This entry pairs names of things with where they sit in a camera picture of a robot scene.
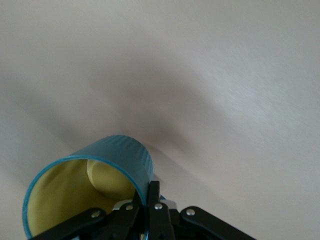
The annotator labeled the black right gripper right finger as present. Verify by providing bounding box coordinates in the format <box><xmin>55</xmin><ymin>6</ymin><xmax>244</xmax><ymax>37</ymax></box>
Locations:
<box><xmin>147</xmin><ymin>181</ymin><xmax>256</xmax><ymax>240</ymax></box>

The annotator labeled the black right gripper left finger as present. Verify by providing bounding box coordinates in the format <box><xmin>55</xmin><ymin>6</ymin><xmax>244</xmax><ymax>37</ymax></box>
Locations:
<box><xmin>29</xmin><ymin>191</ymin><xmax>141</xmax><ymax>240</ymax></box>

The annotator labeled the teal mug yellow inside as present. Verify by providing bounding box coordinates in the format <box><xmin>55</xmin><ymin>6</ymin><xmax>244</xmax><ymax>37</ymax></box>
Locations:
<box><xmin>21</xmin><ymin>134</ymin><xmax>179</xmax><ymax>240</ymax></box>

